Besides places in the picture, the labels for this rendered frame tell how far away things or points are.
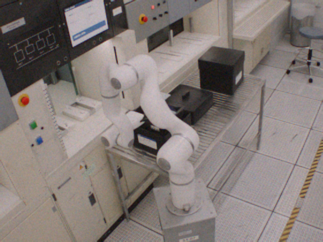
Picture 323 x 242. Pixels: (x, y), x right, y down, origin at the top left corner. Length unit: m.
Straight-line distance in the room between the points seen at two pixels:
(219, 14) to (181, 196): 2.08
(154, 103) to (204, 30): 2.12
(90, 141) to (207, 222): 0.87
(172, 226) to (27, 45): 1.10
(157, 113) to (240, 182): 1.63
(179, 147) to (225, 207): 1.36
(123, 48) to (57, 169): 0.81
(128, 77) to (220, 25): 2.10
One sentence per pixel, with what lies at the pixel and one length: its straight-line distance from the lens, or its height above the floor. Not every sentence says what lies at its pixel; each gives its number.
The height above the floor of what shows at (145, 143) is 0.83.
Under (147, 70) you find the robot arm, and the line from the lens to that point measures 1.37.
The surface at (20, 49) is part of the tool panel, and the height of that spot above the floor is 1.59.
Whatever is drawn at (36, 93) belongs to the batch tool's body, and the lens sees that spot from 1.69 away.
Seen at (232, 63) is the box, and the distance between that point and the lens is 2.42.
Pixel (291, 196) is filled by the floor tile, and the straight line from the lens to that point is 2.82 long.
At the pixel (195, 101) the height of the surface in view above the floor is 0.86.
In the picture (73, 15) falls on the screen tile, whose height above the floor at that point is 1.63.
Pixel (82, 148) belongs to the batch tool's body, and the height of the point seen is 0.87.
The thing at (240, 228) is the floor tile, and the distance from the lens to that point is 2.55.
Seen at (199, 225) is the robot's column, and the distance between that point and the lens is 1.68.
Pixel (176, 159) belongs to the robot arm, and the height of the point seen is 1.15.
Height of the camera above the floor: 2.07
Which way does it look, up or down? 35 degrees down
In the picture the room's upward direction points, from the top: 7 degrees counter-clockwise
